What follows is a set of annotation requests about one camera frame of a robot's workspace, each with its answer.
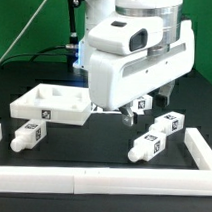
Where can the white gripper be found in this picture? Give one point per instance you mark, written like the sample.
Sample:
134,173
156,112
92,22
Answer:
115,81

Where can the white square tabletop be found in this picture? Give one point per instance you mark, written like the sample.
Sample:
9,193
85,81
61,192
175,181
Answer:
54,103

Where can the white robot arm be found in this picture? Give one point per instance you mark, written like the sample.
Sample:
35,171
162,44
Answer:
98,10

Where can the paper sheet with markers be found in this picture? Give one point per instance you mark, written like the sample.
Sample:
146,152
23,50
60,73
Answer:
97,109

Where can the white obstacle right bar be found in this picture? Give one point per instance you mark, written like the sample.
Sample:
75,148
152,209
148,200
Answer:
199,149

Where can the white obstacle front bar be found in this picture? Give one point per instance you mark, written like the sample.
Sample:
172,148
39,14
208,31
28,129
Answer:
47,180

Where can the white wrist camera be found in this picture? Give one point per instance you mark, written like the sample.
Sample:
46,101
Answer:
123,35

